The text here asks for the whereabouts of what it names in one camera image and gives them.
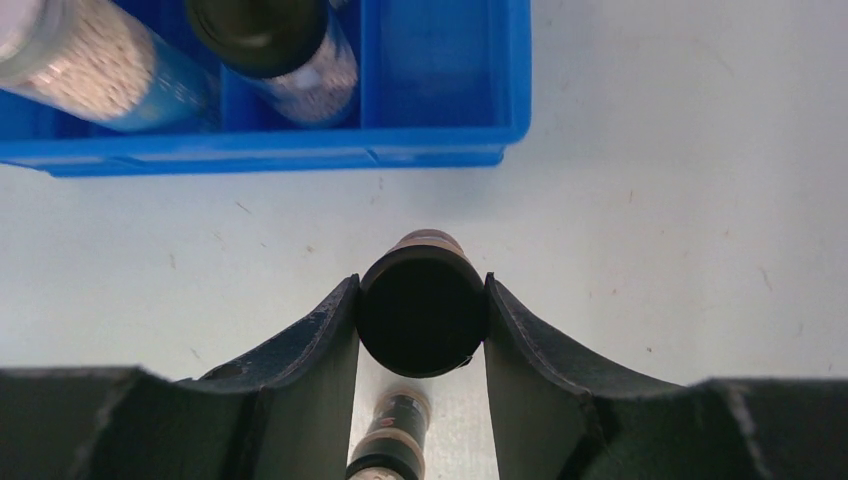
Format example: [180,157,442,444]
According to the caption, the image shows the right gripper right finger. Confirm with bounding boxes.
[484,276,847,479]

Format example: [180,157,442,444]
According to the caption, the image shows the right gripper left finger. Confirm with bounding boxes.
[1,276,359,479]

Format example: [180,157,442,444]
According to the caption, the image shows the small dark bottle front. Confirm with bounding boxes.
[346,388,431,479]

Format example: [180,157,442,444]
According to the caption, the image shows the small dark bottle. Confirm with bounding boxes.
[346,388,431,479]
[355,229,488,379]

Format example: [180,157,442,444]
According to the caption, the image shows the black lid jar front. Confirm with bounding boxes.
[185,0,360,128]

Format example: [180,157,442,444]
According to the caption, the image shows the silver lid jar front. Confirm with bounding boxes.
[1,1,219,133]

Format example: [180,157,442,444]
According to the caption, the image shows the blue plastic bin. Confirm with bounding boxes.
[1,1,532,177]

